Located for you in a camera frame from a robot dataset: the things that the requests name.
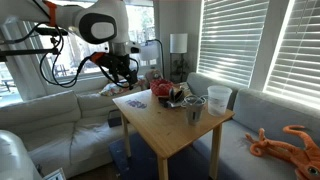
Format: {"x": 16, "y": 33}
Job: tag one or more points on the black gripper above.
{"x": 118, "y": 66}

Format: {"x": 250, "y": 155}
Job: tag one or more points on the silver metal cup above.
{"x": 194, "y": 113}

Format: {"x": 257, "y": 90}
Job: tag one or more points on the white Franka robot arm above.
{"x": 100, "y": 20}

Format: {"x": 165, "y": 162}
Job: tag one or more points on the clear plastic cup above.
{"x": 218, "y": 101}

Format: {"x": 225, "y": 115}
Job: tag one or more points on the patterned throw pillow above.
{"x": 111, "y": 89}

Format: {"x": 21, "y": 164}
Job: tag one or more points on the red green santa sticker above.
{"x": 136, "y": 104}

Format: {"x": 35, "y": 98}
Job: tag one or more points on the red snack bag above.
{"x": 161, "y": 88}

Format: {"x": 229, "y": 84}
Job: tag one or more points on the small black device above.
{"x": 164, "y": 101}

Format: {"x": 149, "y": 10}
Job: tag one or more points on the black oval case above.
{"x": 176, "y": 96}

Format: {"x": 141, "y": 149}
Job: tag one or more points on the light wooden table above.
{"x": 160, "y": 126}

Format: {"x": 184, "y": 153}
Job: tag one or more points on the white framed window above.
{"x": 143, "y": 23}

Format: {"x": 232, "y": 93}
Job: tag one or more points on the white shade floor lamp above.
{"x": 178, "y": 43}

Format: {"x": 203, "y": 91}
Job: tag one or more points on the dark blue rug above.
{"x": 140, "y": 160}

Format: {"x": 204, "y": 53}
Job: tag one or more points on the white leather sofa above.
{"x": 50, "y": 133}

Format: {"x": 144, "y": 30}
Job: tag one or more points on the white window blinds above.
{"x": 230, "y": 40}
{"x": 300, "y": 50}

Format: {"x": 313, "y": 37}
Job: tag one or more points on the grey fabric sofa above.
{"x": 266, "y": 116}

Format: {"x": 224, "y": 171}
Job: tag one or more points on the orange octopus plush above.
{"x": 300, "y": 156}

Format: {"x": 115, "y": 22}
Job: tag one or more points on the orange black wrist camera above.
{"x": 97, "y": 57}

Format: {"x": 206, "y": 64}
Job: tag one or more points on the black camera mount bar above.
{"x": 26, "y": 52}

